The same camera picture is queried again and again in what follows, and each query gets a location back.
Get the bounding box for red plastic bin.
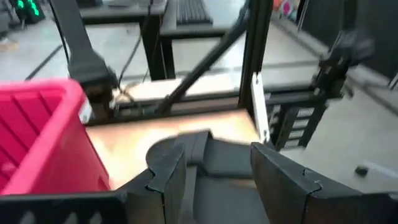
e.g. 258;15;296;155
0;77;112;196

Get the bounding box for black keyboard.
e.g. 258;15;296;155
175;0;214;26

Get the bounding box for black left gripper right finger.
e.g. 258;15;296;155
250;142;398;224

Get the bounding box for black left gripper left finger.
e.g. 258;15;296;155
124;143;187;224

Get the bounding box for white label plate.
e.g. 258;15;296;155
250;71;271;144

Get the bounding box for black desk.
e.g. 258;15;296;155
77;0;170;82

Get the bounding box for black stand joint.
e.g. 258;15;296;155
310;28;376;99

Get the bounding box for colourful printed board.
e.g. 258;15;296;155
272;0;302;20

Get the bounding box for black slide sandal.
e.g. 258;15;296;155
145;129;264;224

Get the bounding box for grey desk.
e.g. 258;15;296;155
159;0;249;80

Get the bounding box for green LED display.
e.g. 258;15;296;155
12;0;46;25

